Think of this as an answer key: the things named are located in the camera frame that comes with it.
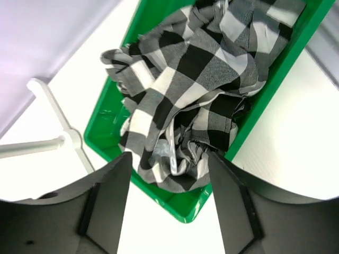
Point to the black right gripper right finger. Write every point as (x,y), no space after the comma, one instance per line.
(258,217)

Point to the silver white clothes rack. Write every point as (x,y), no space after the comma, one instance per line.
(43,127)

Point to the green plastic tray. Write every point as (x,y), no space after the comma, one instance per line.
(101,133)

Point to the black white checked shirt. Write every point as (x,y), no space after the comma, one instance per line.
(186,81)

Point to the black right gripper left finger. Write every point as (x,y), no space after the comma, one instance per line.
(83,217)

